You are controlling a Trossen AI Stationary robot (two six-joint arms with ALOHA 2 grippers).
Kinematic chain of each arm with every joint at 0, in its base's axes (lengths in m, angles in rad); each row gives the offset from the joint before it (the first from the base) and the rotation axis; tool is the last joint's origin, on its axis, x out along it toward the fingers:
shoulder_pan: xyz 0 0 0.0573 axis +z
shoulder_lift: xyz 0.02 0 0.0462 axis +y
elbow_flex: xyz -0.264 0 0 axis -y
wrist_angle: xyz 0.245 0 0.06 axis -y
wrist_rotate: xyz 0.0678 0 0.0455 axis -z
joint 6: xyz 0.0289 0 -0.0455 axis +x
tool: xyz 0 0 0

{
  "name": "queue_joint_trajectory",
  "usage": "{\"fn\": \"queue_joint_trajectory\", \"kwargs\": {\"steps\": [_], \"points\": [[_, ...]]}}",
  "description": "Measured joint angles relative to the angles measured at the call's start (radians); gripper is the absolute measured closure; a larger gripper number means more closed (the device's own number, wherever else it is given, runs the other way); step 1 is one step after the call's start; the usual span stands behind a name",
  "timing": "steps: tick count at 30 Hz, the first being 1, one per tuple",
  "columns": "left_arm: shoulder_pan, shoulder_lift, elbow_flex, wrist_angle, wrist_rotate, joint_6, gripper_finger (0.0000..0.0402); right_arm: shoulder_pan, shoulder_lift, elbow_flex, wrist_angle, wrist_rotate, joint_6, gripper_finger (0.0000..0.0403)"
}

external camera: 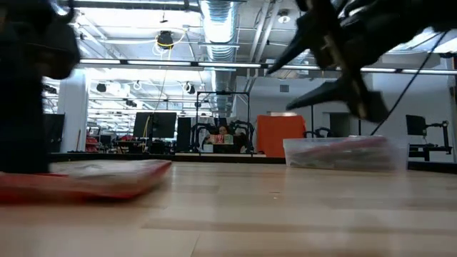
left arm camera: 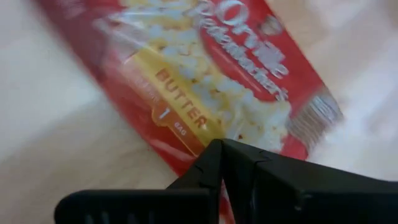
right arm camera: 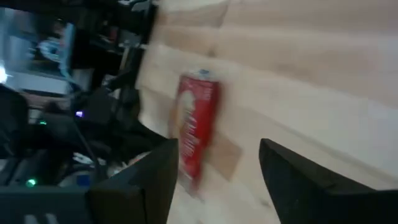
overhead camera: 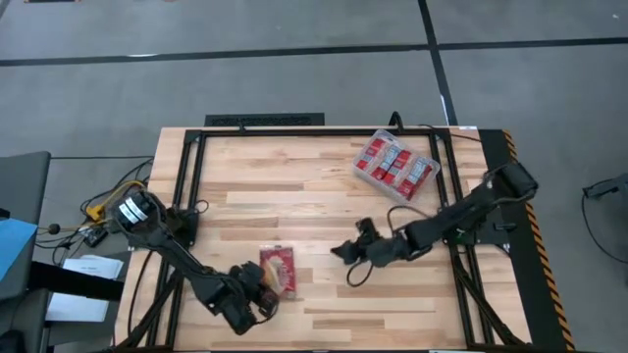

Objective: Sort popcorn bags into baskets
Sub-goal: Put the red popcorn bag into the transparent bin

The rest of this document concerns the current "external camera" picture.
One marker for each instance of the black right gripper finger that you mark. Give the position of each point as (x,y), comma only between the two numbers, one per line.
(328,93)
(296,46)

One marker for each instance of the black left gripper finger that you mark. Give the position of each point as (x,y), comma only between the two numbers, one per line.
(21,125)

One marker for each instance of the red and blue popcorn bag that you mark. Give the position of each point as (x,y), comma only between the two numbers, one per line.
(357,144)

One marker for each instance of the red butter popcorn bag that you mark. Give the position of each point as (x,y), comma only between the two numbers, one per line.
(107,178)

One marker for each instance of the black background robot arm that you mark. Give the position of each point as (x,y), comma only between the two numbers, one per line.
(199,133)
(247,129)

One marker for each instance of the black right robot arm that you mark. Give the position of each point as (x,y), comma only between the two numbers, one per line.
(392,28)

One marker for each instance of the round ceiling lamp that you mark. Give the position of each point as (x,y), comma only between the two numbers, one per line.
(283,17)

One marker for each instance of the white pillar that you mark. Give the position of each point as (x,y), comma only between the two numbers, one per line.
(73,114)

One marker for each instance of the orange cloth cover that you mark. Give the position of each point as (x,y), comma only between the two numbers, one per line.
(280,135)

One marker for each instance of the small black monitor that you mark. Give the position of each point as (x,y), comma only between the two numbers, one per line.
(416,125)

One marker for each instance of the clear plastic bin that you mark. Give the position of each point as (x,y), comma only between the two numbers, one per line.
(400,153)

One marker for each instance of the person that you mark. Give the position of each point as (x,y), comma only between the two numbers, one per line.
(224,130)

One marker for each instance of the white light bar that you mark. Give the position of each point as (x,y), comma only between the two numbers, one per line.
(160,63)

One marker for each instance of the black round ceiling fixture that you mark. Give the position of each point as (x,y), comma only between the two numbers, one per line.
(165,39)

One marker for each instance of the large black monitor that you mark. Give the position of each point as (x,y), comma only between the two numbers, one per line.
(160,125)

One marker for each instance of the black upright panel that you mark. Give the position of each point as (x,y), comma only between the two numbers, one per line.
(184,133)

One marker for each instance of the grey wall vent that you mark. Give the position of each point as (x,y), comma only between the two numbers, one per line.
(283,88)

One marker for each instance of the silver ventilation duct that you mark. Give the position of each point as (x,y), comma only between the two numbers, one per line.
(218,28)

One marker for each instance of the black background rig frame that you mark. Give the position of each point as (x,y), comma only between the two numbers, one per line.
(221,93)

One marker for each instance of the black metal table frame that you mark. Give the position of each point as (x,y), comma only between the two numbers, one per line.
(107,157)

